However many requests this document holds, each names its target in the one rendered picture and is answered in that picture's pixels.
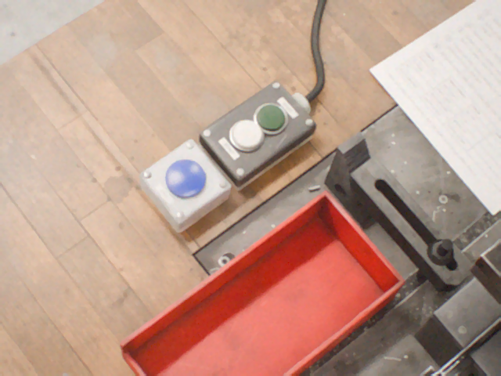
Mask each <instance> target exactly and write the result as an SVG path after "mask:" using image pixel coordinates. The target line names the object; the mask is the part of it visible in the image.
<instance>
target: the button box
mask: <svg viewBox="0 0 501 376"><path fill-rule="evenodd" d="M325 4H326V0H318V3H317V6H316V10H315V15H314V18H313V22H312V32H311V51H312V57H313V60H314V62H315V67H316V72H317V84H316V86H315V87H314V89H313V90H312V91H311V92H310V93H309V94H308V95H306V96H303V95H302V94H300V93H299V92H296V93H295V94H293V95H291V94H290V93H289V92H288V91H287V90H286V89H285V88H284V87H283V85H282V84H281V83H280V82H279V81H274V82H272V83H271V84H269V85H267V86H266V87H264V88H263V89H262V90H261V91H259V92H257V93H256V94H254V95H253V96H252V97H250V98H249V99H247V100H246V101H244V102H243V103H241V104H240V105H239V106H237V107H236V108H234V109H233V110H231V111H230V112H228V113H227V114H225V115H224V116H223V117H221V118H219V119H218V120H217V121H215V122H214V123H212V124H211V125H209V126H208V127H206V128H205V129H204V130H202V131H201V132H200V134H199V147H200V149H201V150H202V151H203V152H204V153H205V154H206V155H207V157H208V158H209V159H210V160H211V161H212V163H213V164H214V165H215V166H216V168H217V169H218V170H219V171H220V172H221V173H222V174H223V175H224V176H225V178H226V179H227V180H228V181H229V183H230V184H231V185H232V186H233V188H234V189H235V190H241V189H242V188H244V187H245V186H246V185H247V184H249V183H251V182H252V181H253V180H255V179H256V178H257V177H258V176H260V175H262V174H263V173H264V172H266V171H267V170H269V169H270V168H271V167H272V166H274V165H276V164H277V163H278V162H280V161H281V160H282V159H284V158H285V157H286V156H288V155H289V154H291V153H292V152H294V151H295V150H296V149H297V148H299V147H300V146H302V145H303V144H305V143H306V142H308V141H309V140H310V139H311V138H312V137H313V134H314V133H315V130H316V127H317V124H316V122H315V121H314V120H313V119H312V118H311V117H310V116H309V113H310V112H311V107H310V105H309V104H310V102H311V101H313V100H314V99H315V98H316V97H317V96H318V95H319V94H320V93H321V91H322V90H323V89H324V86H325V82H326V79H325V78H324V70H323V62H322V58H321V56H320V52H319V29H320V24H321V19H322V16H323V11H324V8H325ZM267 104H274V105H277V106H279V107H281V108H282V109H283V111H284V113H285V116H286V119H285V122H284V125H283V127H282V128H281V129H279V130H277V131H274V132H269V131H266V130H264V129H263V128H261V126H260V125H259V124H258V122H257V116H258V111H259V110H260V109H261V108H262V107H263V106H264V105H267ZM241 121H252V122H254V123H255V124H256V125H258V127H259V128H260V129H261V140H260V143H259V144H258V145H257V146H255V147H253V148H250V149H245V148H242V147H240V146H238V145H236V144H235V142H234V140H233V138H232V134H233V129H234V128H235V126H236V125H237V124H238V123H240V122H241Z"/></svg>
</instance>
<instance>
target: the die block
mask: <svg viewBox="0 0 501 376"><path fill-rule="evenodd" d="M413 337H414V338H415V339H416V340H417V341H418V342H419V343H420V344H421V345H422V346H423V347H424V349H425V350H426V351H427V353H428V355H429V356H431V357H432V358H433V360H434V361H435V362H436V363H437V364H438V366H439V367H440V368H441V369H442V368H443V367H444V366H445V365H446V364H447V363H448V362H449V361H450V360H452V359H453V358H454V357H455V356H456V355H458V354H459V353H460V352H461V350H460V348H459V347H458V346H457V345H455V343H454V342H453V341H452V339H451V338H450V337H449V336H448V335H447V334H446V333H445V331H444V330H443V329H442V328H441V327H439V324H438V323H437V322H436V321H435V320H434V318H433V317H432V316H430V317H429V318H428V319H427V320H426V321H425V322H424V324H423V325H422V326H421V327H420V328H419V329H418V330H417V331H416V332H415V333H414V334H413ZM471 373H474V375H475V376H482V375H481V373H480V372H479V371H478V369H477V368H476V367H475V366H474V365H473V364H471V365H470V366H469V367H468V368H467V369H466V370H465V371H464V372H463V373H461V374H460V375H459V376H468V375H469V374H471Z"/></svg>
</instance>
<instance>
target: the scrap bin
mask: <svg viewBox="0 0 501 376"><path fill-rule="evenodd" d="M405 283H406V280H404V279H403V278H402V277H401V275H400V274H399V273H398V272H397V271H396V270H395V268H394V267H393V266H392V265H391V264H390V262H389V261H388V260H387V259H386V258H385V256H384V255H383V254H382V253H381V252H380V250H379V249H378V248H377V247H376V246H375V245H374V244H373V242H372V241H371V240H369V239H368V237H367V236H366V235H365V234H364V233H363V232H362V231H361V230H360V229H359V228H358V227H357V225H356V224H355V222H354V221H353V220H352V218H351V217H350V216H349V215H348V214H347V213H346V211H345V210H344V209H343V208H342V207H341V206H340V205H339V204H338V203H337V202H336V201H335V199H334V198H333V197H332V196H331V195H330V193H329V192H328V191H327V190H325V191H323V192H322V193H321V194H320V195H319V196H317V197H316V198H314V199H313V200H312V201H310V202H309V203H307V204H306V205H305V206H304V207H302V208H301V209H299V210H298V211H296V212H295V213H294V214H292V216H290V217H289V218H288V219H286V220H285V221H283V222H282V223H280V224H279V225H278V226H277V227H276V228H274V229H273V230H271V231H270V232H268V233H267V234H266V235H264V236H263V237H262V238H261V239H259V240H258V241H256V242H255V243H254V244H252V245H251V246H250V247H249V248H247V249H246V250H245V251H243V252H242V253H240V254H239V255H237V256H236V257H235V258H234V259H232V260H231V261H230V262H228V263H227V264H225V265H224V266H223V267H222V268H221V269H219V270H218V271H216V272H215V273H213V274H212V275H211V276H209V277H208V278H207V279H206V280H204V281H203V282H201V283H199V284H198V285H197V286H195V287H194V288H192V289H191V290H190V291H188V292H187V293H185V294H184V295H183V296H182V297H181V298H180V299H179V300H177V301H176V302H174V303H173V304H172V305H170V306H169V307H167V308H166V309H165V310H164V311H162V312H161V313H159V314H158V315H157V316H155V317H153V318H152V319H151V320H149V321H148V322H146V323H145V324H143V325H142V326H141V327H140V328H139V329H138V330H137V331H135V332H134V333H132V334H131V335H129V336H128V337H126V338H125V339H123V340H122V341H121V342H120V347H121V355H122V359H123V360H124V361H125V362H126V363H127V365H128V366H129V367H130V368H131V369H132V371H133V372H134V373H135V375H136V376H299V375H300V374H301V373H303V372H304V371H305V370H307V369H308V368H309V367H310V366H311V365H313V363H315V362H316V361H317V360H319V359H320V358H321V357H322V356H324V355H325V354H326V353H327V352H329V351H330V350H331V349H332V348H333V347H335V346H337V345H338V344H340V343H341V342H342V341H343V340H345V339H346V337H348V336H349V335H350V334H352V333H353V331H354V330H356V329H357V328H358V327H360V326H361V325H362V324H364V323H365V322H366V321H367V320H368V319H369V318H370V317H371V316H373V315H374V314H375V313H377V312H378V311H379V310H380V309H382V308H383V307H384V306H386V305H387V304H388V303H389V302H390V301H391V300H393V298H394V297H395V296H396V295H397V294H398V293H399V291H400V290H401V289H402V287H403V286H404V285H405Z"/></svg>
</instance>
